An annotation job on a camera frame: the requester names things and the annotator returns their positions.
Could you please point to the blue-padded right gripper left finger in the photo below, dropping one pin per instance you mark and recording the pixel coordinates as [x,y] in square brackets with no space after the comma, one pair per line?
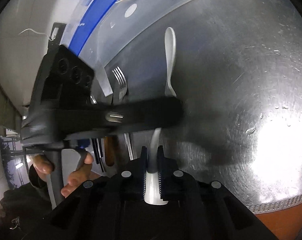
[144,166]

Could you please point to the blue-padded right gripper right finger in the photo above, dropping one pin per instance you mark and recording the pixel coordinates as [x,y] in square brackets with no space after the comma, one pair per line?
[162,172]

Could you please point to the left hand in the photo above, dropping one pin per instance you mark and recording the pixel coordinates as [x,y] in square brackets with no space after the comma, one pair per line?
[76,169]

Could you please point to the steel fork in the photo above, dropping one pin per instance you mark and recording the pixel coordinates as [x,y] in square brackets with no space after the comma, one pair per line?
[122,82]

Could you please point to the translucent plastic storage bin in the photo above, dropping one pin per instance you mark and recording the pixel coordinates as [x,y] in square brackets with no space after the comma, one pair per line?
[122,23]

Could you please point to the blue bin lid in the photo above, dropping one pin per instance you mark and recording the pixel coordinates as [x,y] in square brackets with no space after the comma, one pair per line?
[95,12]

